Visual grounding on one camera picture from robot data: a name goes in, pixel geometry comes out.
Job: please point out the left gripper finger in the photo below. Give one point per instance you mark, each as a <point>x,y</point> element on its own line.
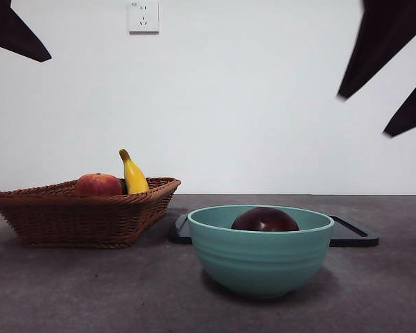
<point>10,31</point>

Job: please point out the dark red plum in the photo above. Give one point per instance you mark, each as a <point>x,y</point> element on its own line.
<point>265,220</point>

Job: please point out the teal ribbed bowl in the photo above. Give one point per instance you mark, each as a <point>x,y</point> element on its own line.
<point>260,263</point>

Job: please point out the black rectangular tray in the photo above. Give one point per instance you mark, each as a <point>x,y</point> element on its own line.
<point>350,237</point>

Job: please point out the red orange peach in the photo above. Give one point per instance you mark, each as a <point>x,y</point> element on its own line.
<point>98,185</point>

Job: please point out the yellow banana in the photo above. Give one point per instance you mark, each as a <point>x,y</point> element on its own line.
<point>134,178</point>

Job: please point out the brown wicker basket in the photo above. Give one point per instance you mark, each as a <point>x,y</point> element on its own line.
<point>76,222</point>

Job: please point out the white wall socket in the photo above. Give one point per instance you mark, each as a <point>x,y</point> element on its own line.
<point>149,17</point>

